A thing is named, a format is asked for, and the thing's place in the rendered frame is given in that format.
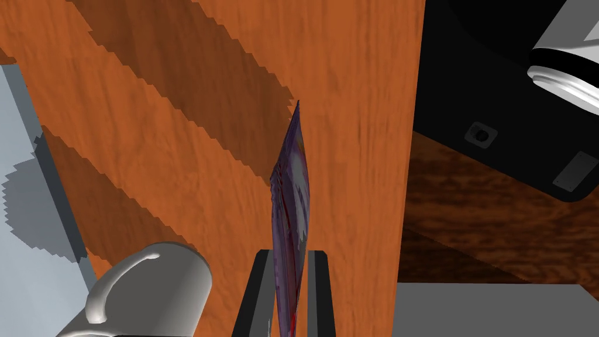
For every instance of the grey mug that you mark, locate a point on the grey mug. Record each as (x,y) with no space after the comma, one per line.
(159,290)

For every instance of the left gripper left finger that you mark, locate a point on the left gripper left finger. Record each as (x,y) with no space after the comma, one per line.
(255,304)

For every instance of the purple packet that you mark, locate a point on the purple packet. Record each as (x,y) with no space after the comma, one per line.
(292,196)

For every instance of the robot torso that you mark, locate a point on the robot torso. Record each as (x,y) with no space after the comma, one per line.
(472,70)

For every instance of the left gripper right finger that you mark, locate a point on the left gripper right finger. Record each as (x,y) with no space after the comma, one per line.
(319,299)

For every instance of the orange wooden table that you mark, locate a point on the orange wooden table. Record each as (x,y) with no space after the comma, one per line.
(196,154)

